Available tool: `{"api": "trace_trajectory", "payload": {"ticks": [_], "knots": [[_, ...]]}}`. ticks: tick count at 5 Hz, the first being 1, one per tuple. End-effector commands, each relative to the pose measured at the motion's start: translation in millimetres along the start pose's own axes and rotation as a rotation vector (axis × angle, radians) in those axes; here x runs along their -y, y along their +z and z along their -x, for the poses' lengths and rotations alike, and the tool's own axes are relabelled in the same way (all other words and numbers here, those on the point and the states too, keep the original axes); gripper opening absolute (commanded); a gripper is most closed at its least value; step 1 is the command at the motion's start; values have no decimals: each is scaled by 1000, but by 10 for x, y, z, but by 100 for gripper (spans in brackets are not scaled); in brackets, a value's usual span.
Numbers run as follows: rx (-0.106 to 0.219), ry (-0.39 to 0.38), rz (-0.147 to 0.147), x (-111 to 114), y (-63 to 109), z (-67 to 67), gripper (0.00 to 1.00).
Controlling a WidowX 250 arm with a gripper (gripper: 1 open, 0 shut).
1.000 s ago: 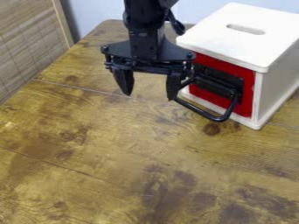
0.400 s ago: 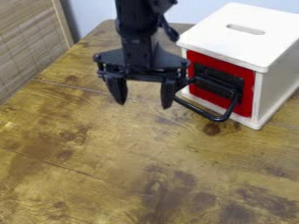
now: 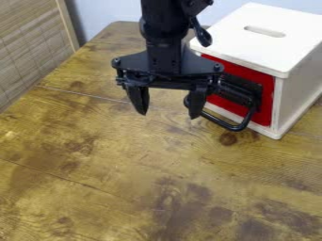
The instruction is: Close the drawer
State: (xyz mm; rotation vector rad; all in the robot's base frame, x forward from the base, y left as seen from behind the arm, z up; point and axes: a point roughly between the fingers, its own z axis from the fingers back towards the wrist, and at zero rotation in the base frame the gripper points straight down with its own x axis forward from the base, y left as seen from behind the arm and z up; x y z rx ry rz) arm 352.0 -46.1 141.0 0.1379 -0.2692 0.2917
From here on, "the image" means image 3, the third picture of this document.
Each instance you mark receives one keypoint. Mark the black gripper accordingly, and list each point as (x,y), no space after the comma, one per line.
(137,75)

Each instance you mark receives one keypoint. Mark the red drawer front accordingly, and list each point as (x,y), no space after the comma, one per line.
(255,81)

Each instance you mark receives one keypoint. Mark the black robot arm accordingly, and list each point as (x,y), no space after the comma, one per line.
(167,64)

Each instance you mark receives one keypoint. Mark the white wooden drawer box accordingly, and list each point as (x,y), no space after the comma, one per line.
(269,46)

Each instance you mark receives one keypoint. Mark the woven bamboo blind panel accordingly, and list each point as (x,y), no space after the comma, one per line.
(37,40)

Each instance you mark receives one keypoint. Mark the black metal drawer handle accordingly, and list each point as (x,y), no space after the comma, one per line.
(229,122)

